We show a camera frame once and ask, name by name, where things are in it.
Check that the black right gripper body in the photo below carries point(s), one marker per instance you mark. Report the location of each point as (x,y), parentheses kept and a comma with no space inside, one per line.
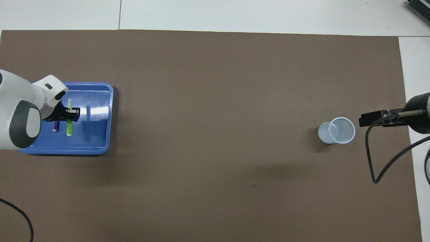
(420,112)

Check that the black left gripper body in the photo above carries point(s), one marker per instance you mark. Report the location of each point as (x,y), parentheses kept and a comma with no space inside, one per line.
(55,112)

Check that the green pen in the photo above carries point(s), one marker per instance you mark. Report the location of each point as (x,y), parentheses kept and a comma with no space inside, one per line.
(69,129)

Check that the purple pen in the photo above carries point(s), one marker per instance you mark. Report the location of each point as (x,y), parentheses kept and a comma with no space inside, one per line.
(56,126)

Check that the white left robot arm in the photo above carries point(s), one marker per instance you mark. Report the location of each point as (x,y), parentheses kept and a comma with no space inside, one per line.
(16,101)

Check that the blue plastic tray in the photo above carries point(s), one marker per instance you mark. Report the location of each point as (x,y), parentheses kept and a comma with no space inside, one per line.
(90,137)

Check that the clear plastic cup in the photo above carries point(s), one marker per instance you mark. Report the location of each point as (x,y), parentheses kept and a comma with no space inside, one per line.
(324,132)

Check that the grey striped device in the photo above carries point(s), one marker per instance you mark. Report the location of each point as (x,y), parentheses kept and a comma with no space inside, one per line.
(421,6)

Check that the brown table mat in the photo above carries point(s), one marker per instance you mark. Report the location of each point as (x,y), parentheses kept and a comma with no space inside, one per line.
(215,101)

